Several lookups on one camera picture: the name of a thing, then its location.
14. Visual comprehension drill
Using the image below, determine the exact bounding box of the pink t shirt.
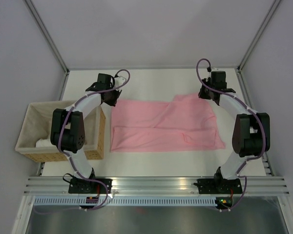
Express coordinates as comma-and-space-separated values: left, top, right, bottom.
110, 94, 226, 153

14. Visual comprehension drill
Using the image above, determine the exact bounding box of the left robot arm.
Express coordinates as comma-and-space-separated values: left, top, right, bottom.
50, 73, 127, 193

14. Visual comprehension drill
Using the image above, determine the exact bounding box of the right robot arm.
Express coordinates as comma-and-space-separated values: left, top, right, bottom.
198, 67, 270, 193

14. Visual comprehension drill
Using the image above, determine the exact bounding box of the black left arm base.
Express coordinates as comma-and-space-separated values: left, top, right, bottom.
63, 173, 112, 195

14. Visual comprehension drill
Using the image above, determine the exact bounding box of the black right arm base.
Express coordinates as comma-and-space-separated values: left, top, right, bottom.
193, 178, 243, 195

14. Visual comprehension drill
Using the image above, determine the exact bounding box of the wicker basket with liner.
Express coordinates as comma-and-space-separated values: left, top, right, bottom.
15, 100, 106, 162

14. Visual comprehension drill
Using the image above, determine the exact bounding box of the rolled white t shirt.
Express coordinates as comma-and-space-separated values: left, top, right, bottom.
36, 138, 54, 148

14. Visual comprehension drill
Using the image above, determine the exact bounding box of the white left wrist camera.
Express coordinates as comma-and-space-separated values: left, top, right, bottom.
112, 76, 127, 88

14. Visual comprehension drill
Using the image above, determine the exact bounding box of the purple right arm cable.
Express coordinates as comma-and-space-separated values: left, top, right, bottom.
196, 58, 269, 213

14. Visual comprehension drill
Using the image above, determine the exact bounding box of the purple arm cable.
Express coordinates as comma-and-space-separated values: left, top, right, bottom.
57, 69, 130, 210
196, 58, 269, 213

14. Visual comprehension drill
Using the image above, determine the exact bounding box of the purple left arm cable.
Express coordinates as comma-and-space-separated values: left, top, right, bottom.
57, 69, 130, 210

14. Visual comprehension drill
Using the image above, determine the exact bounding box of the aluminium frame rail back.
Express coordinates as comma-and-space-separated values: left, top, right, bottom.
67, 65, 240, 72

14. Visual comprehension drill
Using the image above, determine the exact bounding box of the aluminium frame post right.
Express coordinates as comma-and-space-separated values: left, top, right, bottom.
237, 0, 283, 73

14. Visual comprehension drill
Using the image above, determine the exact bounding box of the aluminium frame post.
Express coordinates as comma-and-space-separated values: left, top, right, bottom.
23, 0, 69, 74
237, 0, 283, 73

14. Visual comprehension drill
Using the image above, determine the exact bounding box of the aluminium frame post left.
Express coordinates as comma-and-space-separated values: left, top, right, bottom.
23, 0, 69, 74

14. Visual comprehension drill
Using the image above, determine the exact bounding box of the aluminium mounting rail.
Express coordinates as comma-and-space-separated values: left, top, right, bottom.
23, 176, 290, 197

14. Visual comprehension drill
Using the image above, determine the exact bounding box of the white slotted cable duct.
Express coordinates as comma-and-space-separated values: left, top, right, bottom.
34, 196, 232, 206

